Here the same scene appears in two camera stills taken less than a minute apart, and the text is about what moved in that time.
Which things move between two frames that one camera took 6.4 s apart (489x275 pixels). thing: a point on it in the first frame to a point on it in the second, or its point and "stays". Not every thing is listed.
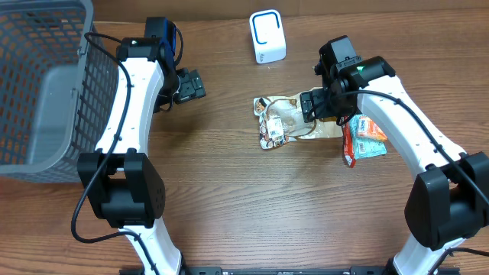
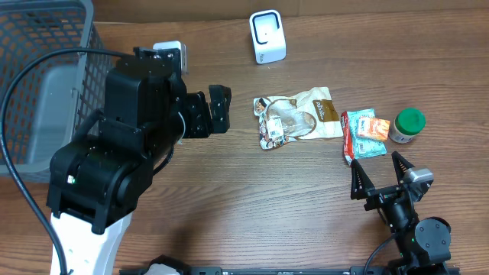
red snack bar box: x=348 y=153 stays
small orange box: x=367 y=128 stays
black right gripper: x=318 y=107 to x=381 y=195
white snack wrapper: x=281 y=119 stays
